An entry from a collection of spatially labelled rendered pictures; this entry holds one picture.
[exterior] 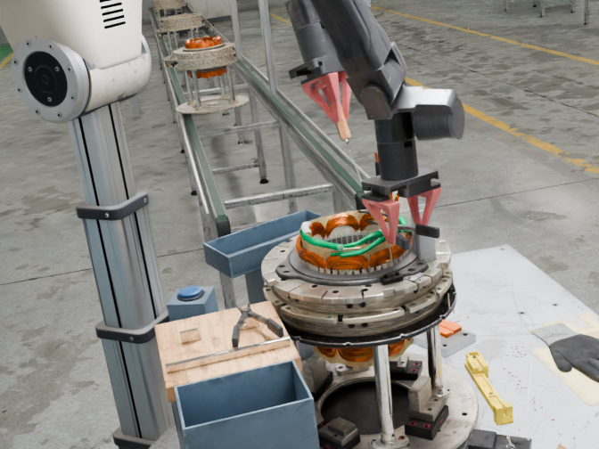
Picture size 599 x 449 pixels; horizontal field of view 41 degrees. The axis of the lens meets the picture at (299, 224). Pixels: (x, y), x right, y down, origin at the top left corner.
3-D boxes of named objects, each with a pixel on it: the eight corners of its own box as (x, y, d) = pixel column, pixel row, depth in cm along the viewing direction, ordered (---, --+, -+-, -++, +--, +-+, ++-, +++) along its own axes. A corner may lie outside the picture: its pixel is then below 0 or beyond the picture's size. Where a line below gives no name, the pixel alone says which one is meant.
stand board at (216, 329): (302, 371, 113) (300, 356, 112) (168, 403, 109) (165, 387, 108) (272, 313, 131) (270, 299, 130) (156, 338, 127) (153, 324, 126)
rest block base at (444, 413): (404, 434, 136) (404, 424, 135) (422, 409, 142) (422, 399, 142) (432, 440, 133) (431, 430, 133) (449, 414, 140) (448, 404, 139)
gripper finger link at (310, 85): (372, 110, 128) (355, 54, 128) (342, 118, 123) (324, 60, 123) (342, 122, 133) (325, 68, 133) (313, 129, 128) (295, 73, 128)
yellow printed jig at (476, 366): (516, 422, 139) (516, 405, 138) (496, 425, 139) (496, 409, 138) (479, 359, 160) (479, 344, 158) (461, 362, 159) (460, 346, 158)
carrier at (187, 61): (192, 99, 447) (184, 44, 437) (258, 94, 436) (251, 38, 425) (163, 116, 413) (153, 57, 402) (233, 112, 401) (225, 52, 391)
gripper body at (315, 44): (360, 61, 128) (347, 17, 128) (317, 69, 122) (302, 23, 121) (333, 74, 133) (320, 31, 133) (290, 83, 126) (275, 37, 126)
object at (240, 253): (320, 328, 180) (306, 208, 170) (348, 345, 171) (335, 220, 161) (223, 368, 168) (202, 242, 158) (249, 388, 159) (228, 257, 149)
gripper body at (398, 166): (440, 181, 120) (436, 133, 118) (388, 199, 115) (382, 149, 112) (412, 175, 125) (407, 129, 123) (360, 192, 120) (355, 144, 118)
